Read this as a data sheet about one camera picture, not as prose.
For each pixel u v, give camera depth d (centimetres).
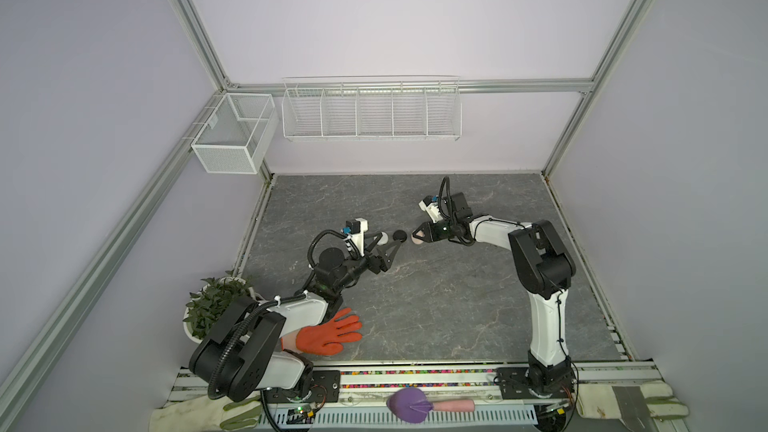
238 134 104
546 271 56
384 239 100
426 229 89
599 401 70
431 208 94
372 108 99
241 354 43
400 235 102
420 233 96
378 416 71
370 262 73
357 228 72
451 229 83
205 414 68
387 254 75
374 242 84
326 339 79
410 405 69
